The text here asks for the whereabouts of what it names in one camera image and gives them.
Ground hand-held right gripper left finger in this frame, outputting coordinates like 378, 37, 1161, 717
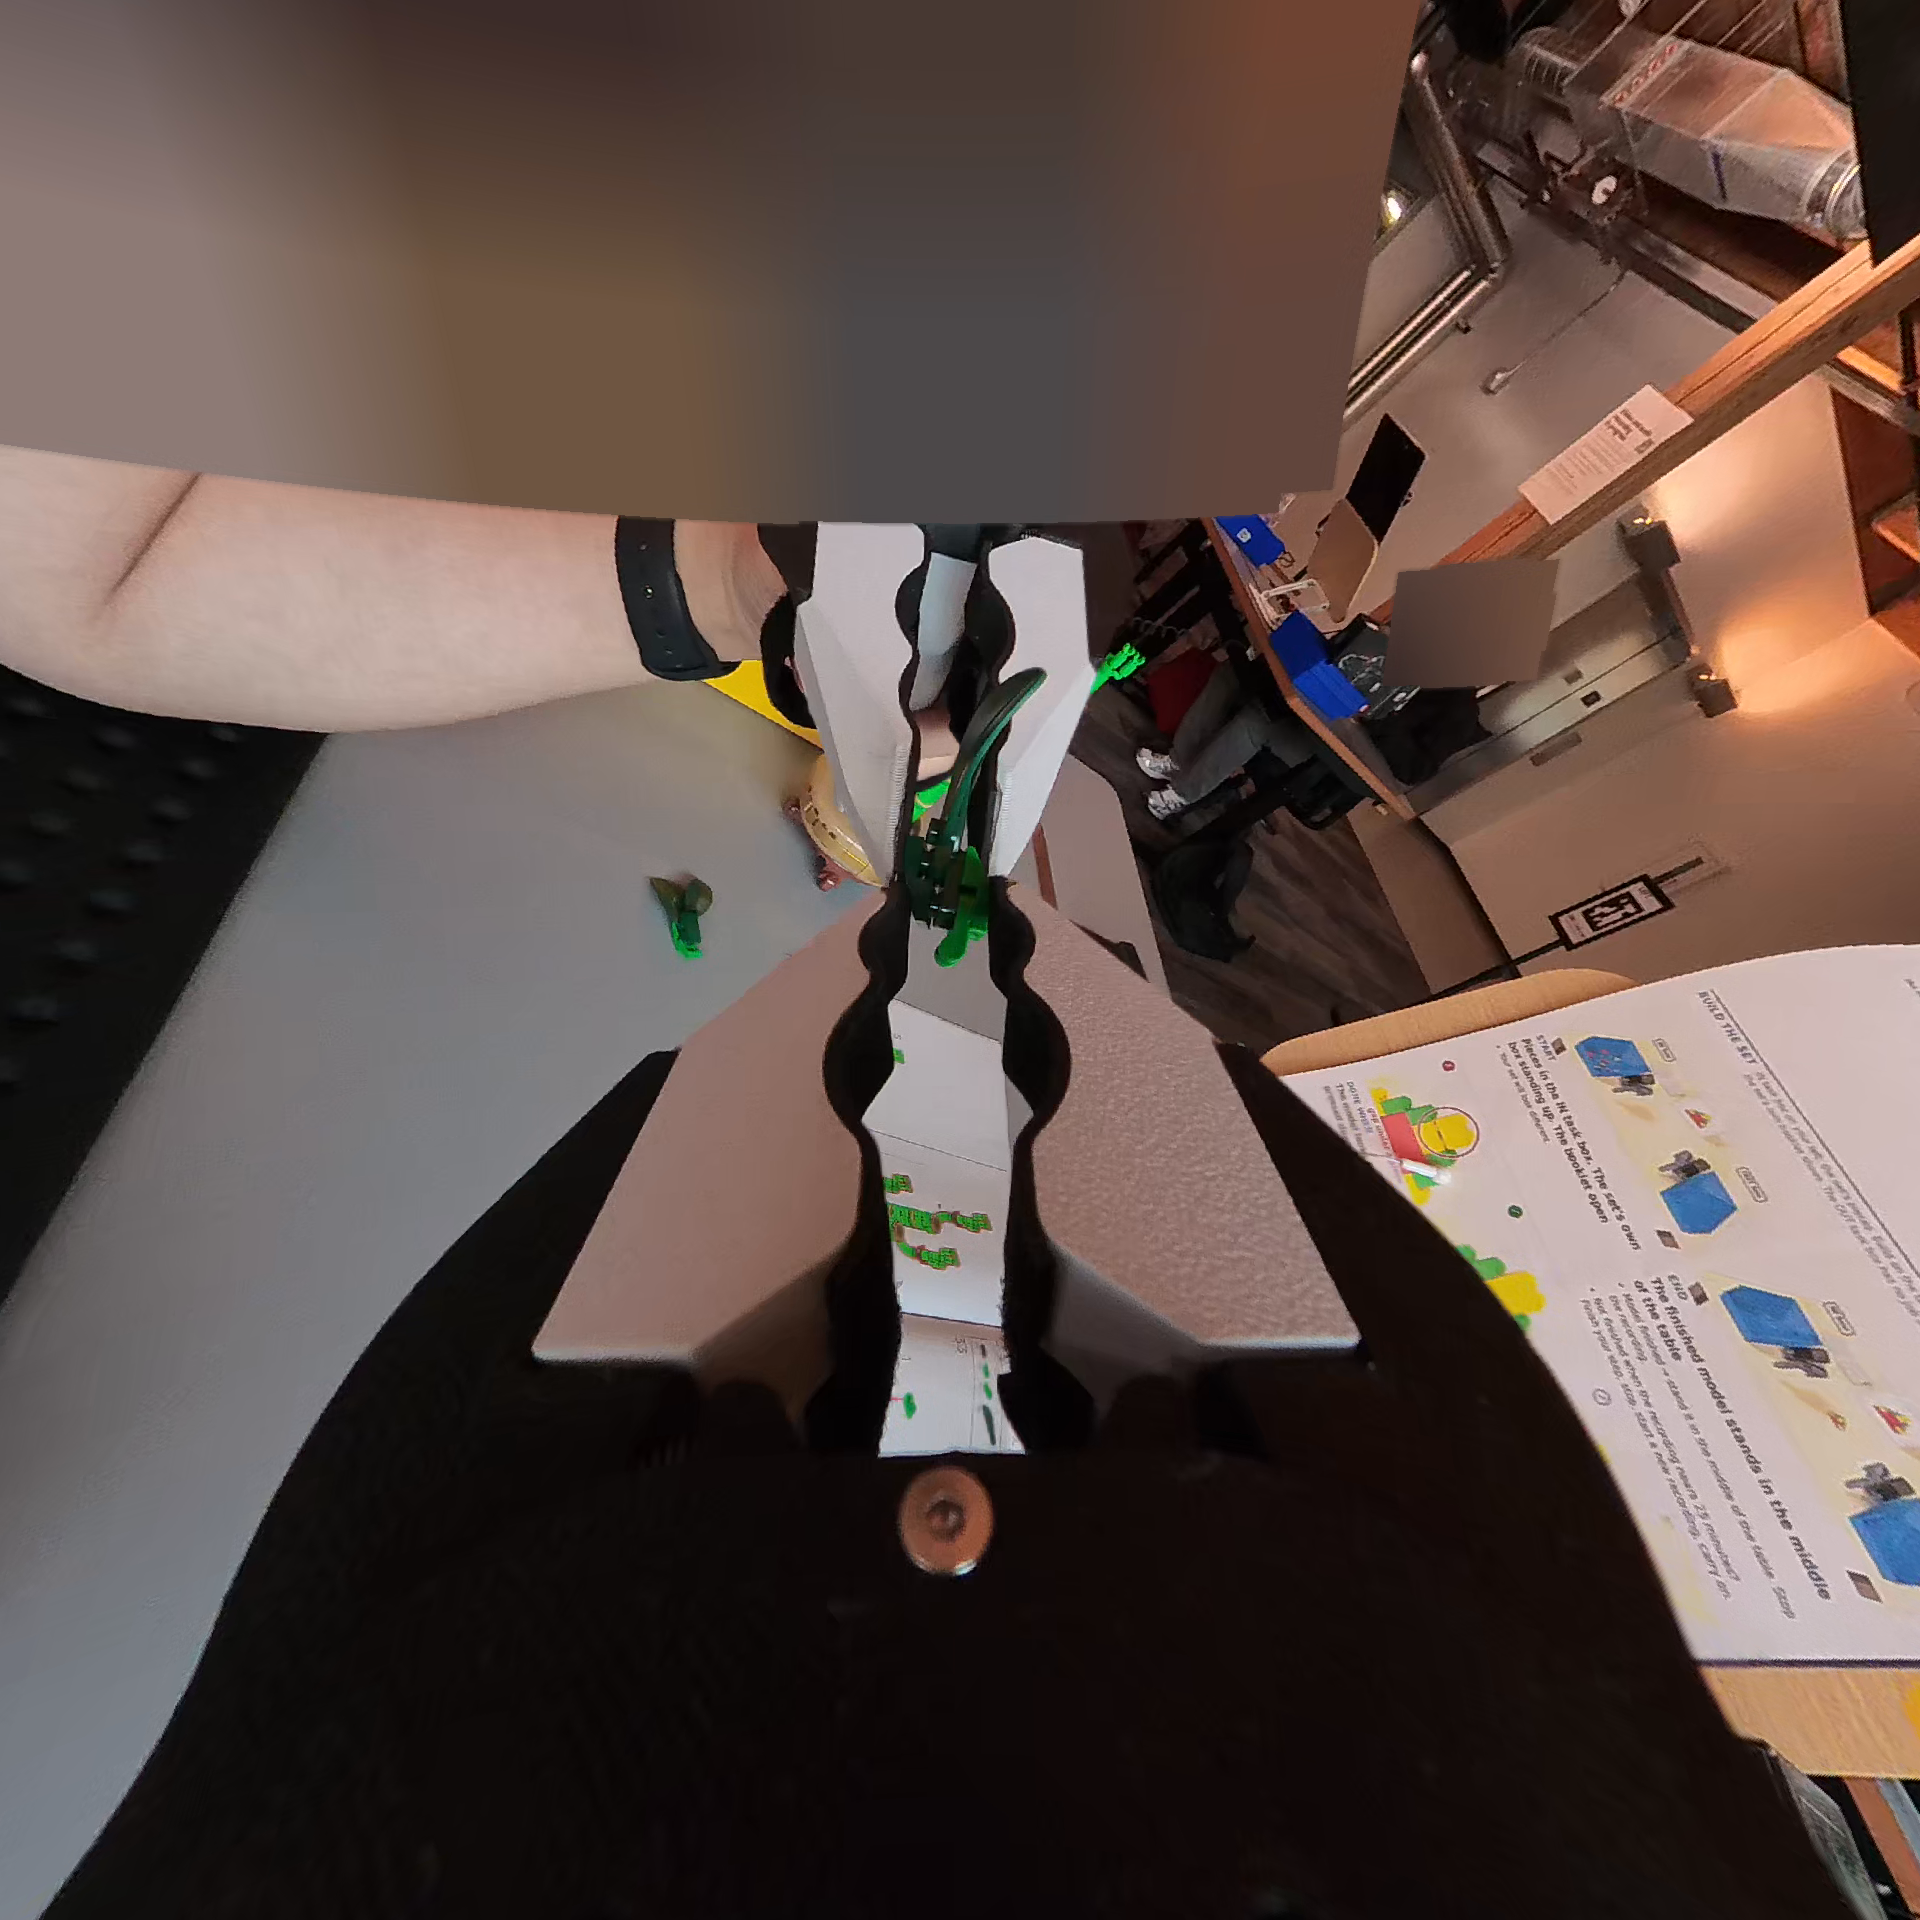
532, 896, 912, 1453

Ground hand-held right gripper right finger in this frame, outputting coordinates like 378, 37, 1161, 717
990, 885, 1365, 1451

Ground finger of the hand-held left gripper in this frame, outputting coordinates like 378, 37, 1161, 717
968, 533, 1092, 889
792, 521, 925, 889

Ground green lego leaf assembly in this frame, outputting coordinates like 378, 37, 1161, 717
897, 666, 1052, 971

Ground lego plant with tan pot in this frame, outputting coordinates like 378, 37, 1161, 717
786, 642, 1155, 893

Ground lego instruction booklet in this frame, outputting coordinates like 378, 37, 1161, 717
873, 997, 1041, 1461

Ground person's left hand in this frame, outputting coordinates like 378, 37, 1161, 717
718, 521, 800, 665

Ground black wristband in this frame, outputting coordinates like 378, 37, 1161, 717
612, 515, 741, 682

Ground long wooden table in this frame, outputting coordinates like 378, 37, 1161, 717
1201, 515, 1424, 825

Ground dark backpack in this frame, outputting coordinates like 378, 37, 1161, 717
1152, 835, 1259, 965

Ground wooden board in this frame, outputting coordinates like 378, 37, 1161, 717
1259, 966, 1920, 1785

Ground tablet on stand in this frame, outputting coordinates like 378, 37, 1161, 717
1302, 411, 1432, 618

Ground printed instruction sheet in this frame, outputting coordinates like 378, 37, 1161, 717
1282, 944, 1920, 1666

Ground metal pipes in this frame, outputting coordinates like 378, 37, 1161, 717
1341, 37, 1514, 425

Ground white paper notice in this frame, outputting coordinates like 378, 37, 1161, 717
1516, 383, 1693, 523

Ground black studded floor mat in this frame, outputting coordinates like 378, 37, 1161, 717
0, 666, 330, 1304

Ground wooden beam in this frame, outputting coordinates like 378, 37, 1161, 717
1441, 230, 1920, 576

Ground small wall marker tag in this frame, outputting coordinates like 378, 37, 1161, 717
1548, 879, 1676, 952

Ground metal door handle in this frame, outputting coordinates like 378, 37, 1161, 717
1616, 515, 1745, 719

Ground silver ventilation duct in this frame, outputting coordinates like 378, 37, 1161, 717
1500, 17, 1875, 243

